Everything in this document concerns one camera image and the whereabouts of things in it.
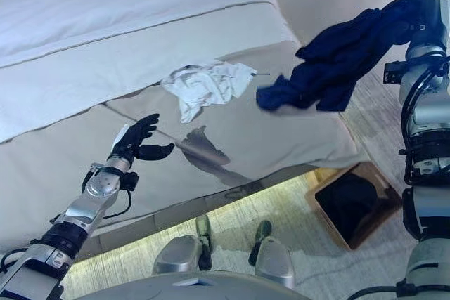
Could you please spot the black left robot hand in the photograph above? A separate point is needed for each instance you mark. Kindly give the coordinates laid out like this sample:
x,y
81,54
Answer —
x,y
135,138

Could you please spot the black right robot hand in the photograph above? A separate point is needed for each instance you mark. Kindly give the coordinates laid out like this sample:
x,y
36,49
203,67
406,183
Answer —
x,y
427,19

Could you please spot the white garment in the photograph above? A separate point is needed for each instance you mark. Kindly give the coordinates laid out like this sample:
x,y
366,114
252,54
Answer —
x,y
207,89

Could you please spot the navy blue garment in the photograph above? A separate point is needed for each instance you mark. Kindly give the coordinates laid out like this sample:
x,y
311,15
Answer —
x,y
337,61

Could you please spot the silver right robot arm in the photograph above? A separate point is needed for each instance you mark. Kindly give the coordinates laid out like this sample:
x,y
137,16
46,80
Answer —
x,y
427,117

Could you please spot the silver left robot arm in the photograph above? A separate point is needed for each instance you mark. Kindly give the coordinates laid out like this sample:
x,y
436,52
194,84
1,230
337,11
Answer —
x,y
84,208

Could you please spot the bed with grey blanket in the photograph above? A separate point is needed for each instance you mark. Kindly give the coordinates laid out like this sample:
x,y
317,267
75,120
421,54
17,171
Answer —
x,y
105,78

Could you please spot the brown wicker basket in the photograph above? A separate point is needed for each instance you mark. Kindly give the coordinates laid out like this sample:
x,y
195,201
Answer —
x,y
390,201

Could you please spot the silver left robot leg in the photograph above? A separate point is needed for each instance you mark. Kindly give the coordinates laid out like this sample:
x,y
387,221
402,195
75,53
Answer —
x,y
179,254

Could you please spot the silver robot leg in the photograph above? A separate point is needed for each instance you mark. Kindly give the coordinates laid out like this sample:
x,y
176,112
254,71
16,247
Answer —
x,y
179,254
274,258

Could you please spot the white duvet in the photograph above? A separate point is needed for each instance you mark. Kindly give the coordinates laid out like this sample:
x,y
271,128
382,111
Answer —
x,y
123,1

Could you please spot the grey robot torso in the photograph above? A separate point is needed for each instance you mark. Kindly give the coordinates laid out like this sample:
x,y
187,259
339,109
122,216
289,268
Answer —
x,y
175,289

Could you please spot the silver right robot leg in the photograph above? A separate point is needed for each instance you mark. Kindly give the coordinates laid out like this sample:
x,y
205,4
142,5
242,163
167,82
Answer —
x,y
274,258

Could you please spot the grey striped area rug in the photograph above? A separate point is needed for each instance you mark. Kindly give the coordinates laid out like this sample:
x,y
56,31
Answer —
x,y
316,254

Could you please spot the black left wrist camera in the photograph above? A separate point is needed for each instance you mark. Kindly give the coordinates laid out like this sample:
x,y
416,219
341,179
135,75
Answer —
x,y
130,181

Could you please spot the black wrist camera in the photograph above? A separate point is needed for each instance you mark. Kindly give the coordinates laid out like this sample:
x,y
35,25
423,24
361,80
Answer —
x,y
393,73
130,181

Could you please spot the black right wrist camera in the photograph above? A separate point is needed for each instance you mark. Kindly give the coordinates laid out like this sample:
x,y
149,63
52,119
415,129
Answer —
x,y
393,73

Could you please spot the brown bed frame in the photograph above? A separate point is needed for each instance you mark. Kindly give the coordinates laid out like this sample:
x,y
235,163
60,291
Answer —
x,y
183,212

